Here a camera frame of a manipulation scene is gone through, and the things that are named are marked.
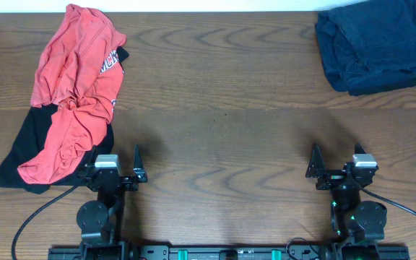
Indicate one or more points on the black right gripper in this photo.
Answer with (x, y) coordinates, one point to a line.
(317, 169)

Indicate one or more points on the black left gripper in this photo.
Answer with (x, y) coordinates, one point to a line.
(89, 165)

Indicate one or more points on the red orange t-shirt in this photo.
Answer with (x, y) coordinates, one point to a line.
(80, 72)

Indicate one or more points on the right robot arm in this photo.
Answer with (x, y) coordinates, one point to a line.
(359, 225)

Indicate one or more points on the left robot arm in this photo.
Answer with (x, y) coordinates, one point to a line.
(100, 220)

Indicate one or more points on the folded navy blue clothes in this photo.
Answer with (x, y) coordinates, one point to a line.
(369, 47)

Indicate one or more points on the black t-shirt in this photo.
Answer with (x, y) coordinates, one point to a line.
(30, 141)

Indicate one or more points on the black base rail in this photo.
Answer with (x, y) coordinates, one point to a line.
(268, 253)

